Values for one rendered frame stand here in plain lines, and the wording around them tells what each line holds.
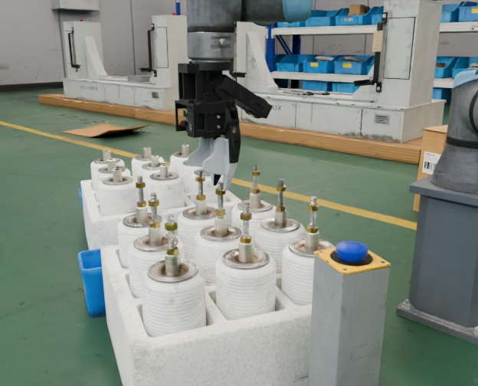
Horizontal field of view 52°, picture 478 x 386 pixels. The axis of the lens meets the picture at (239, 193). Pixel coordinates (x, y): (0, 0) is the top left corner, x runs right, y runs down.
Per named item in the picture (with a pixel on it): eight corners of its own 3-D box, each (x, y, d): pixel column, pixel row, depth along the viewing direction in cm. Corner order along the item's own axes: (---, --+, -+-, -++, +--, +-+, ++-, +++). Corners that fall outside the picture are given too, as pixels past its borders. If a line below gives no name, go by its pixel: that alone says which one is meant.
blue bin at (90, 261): (202, 276, 126) (201, 233, 123) (216, 296, 117) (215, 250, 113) (81, 298, 116) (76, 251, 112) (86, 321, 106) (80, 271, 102)
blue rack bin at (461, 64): (465, 76, 520) (467, 57, 514) (504, 78, 496) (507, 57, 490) (449, 79, 484) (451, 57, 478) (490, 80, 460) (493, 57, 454)
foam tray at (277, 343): (270, 291, 119) (271, 221, 114) (366, 392, 84) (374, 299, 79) (106, 323, 105) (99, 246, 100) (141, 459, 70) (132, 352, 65)
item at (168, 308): (138, 391, 74) (131, 284, 69) (157, 354, 83) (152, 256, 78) (200, 397, 73) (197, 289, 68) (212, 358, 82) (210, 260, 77)
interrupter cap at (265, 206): (229, 207, 102) (229, 204, 102) (253, 200, 107) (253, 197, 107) (256, 216, 97) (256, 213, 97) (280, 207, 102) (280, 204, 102)
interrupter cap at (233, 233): (243, 228, 91) (243, 224, 91) (240, 243, 84) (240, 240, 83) (203, 227, 91) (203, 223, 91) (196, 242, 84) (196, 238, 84)
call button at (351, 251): (355, 252, 65) (356, 238, 64) (373, 264, 62) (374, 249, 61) (329, 256, 64) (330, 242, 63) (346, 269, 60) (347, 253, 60)
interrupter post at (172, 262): (162, 276, 72) (162, 256, 71) (167, 269, 74) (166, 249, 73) (178, 277, 72) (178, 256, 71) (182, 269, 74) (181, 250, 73)
